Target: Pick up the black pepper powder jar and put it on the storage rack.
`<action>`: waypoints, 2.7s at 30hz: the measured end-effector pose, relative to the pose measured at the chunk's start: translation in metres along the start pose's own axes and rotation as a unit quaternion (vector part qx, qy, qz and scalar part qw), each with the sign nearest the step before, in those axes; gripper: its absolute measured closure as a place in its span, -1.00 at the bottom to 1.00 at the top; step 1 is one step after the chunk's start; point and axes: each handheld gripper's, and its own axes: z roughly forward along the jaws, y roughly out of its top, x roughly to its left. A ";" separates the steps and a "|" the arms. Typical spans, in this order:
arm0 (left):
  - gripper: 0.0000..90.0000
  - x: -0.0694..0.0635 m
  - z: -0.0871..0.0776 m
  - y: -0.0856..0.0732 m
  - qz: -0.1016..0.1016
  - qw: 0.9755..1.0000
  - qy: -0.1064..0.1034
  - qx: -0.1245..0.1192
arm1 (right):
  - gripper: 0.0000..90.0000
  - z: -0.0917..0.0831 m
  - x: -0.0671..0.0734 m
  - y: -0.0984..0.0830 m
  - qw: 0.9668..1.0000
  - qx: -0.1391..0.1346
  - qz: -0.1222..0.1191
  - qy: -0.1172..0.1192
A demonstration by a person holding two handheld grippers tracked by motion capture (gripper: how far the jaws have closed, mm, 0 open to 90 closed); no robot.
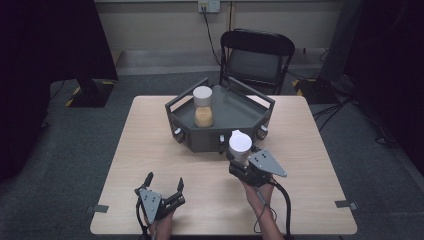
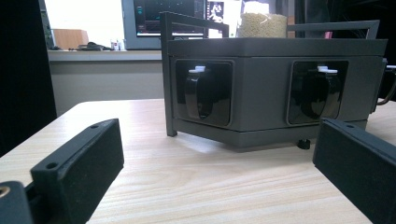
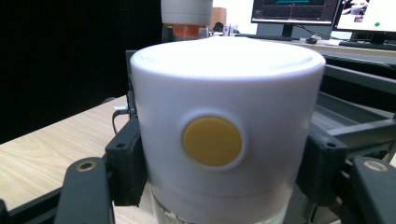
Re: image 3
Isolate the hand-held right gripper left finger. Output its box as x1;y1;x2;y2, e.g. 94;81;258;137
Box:
104;116;149;207

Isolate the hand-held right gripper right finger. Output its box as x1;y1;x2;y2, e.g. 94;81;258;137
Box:
296;123;348;207

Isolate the dark grey corner rack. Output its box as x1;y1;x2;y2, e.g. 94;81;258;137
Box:
125;49;396;224

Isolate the glass jar with spouted white lid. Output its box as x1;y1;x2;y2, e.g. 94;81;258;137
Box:
129;35;327;224

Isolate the black curtain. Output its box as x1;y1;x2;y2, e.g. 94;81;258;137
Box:
0;0;164;146

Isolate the black keyboard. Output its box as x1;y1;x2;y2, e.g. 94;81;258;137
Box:
233;33;294;42
338;40;396;52

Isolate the dark screen computer monitor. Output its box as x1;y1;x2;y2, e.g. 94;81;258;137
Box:
250;0;341;26

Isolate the bright screen computer monitor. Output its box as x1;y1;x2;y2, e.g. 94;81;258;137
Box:
333;0;396;34

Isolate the brown cardboard box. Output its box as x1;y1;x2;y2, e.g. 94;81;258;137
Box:
210;7;228;31

